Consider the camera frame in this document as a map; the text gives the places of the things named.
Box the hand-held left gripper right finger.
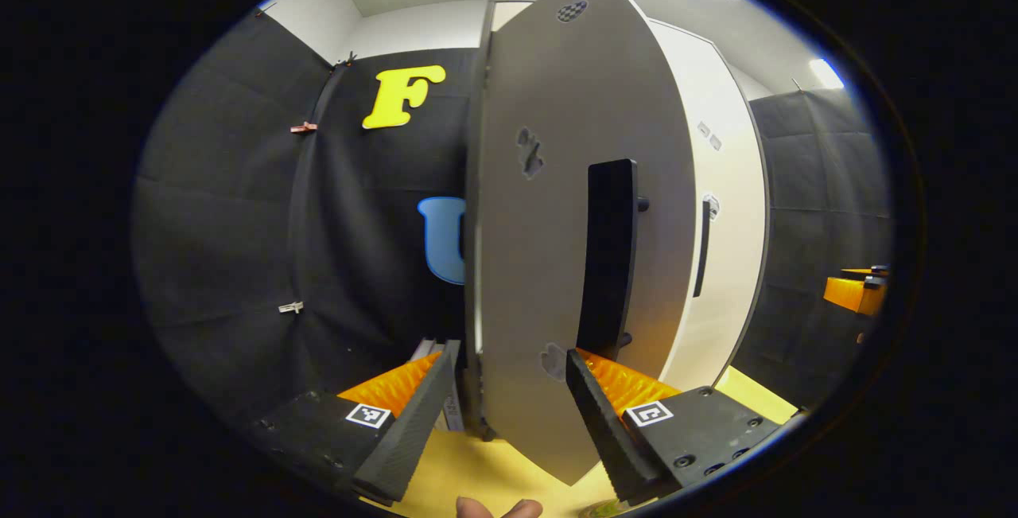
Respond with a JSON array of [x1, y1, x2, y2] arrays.
[[565, 348, 784, 505]]

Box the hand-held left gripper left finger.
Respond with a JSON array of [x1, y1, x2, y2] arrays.
[[247, 341, 462, 505]]

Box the white cabinet door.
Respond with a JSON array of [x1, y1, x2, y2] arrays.
[[648, 18, 771, 391], [480, 0, 699, 487]]

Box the white and grey cabinet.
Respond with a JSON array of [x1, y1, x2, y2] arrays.
[[464, 45, 488, 441]]

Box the black backdrop cloth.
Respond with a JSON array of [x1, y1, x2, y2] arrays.
[[732, 88, 893, 407], [131, 9, 478, 423]]

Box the small ceiling light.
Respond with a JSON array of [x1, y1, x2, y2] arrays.
[[810, 59, 845, 91]]

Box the black door handle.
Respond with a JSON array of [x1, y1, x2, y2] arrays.
[[692, 198, 713, 298], [577, 158, 651, 360]]

